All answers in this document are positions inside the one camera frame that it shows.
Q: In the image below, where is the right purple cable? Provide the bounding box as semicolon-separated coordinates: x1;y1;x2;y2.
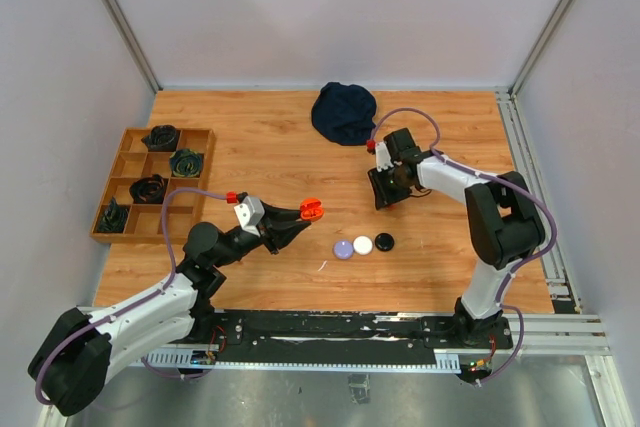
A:
369;107;559;387

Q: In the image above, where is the rolled green patterned tie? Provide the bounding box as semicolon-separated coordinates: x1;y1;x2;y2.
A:
169;148;204;178

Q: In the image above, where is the black earbud case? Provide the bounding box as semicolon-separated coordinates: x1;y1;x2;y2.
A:
374;232;395;252

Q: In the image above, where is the aluminium frame post left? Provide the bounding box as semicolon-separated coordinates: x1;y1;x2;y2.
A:
101;0;162;94

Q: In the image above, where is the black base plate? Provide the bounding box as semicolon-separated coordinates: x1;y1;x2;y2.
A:
169;310;513;367

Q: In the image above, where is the white earbud case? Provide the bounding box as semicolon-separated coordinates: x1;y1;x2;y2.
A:
352;235;374;256

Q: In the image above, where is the lavender earbud case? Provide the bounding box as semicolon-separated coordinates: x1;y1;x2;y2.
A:
332;240;355;260

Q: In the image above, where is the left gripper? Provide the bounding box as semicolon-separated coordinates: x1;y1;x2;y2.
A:
213;200;311;268

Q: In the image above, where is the rolled green black tie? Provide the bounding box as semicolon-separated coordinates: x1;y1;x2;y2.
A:
96;197;130;234

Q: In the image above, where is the wooden compartment tray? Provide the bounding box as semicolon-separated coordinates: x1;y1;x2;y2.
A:
90;125;215;244

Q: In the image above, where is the orange earbud case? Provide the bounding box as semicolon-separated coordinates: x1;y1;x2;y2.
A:
299;198;324;222

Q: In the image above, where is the rolled black tie top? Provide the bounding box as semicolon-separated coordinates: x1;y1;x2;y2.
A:
141;125;180;152

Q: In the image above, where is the dark navy crumpled cloth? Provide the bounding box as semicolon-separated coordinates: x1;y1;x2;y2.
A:
310;82;377;146

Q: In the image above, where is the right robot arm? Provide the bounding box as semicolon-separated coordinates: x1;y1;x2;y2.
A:
366;128;546;347

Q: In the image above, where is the aluminium frame rail right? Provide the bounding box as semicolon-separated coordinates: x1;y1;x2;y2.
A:
494;0;611;338

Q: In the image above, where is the rolled black orange tie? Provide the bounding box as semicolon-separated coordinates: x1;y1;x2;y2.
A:
129;174;168;205

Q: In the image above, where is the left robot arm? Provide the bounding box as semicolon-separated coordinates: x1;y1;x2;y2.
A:
28;194;312;416

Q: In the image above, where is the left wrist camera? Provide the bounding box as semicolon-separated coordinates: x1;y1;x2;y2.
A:
234;195;265;237

